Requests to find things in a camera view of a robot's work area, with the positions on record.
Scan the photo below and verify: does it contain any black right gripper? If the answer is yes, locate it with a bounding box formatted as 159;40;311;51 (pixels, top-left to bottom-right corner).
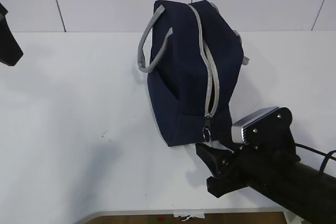
195;107;300;198

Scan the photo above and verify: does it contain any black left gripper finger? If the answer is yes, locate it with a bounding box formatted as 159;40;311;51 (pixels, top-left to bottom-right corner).
0;4;23;66

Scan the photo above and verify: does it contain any navy blue lunch bag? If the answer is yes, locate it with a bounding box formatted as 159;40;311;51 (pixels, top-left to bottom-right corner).
138;0;248;147

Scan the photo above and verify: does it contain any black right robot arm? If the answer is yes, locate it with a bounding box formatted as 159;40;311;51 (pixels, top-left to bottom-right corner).
195;106;335;223

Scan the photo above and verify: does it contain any white tape on table edge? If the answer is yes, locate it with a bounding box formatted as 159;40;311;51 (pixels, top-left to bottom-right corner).
173;210;205;221

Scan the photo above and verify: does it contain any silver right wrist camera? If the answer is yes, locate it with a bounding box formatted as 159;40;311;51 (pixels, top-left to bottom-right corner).
232;106;279;144

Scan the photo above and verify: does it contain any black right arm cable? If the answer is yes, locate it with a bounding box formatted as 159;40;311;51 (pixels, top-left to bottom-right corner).
295;142;336;175

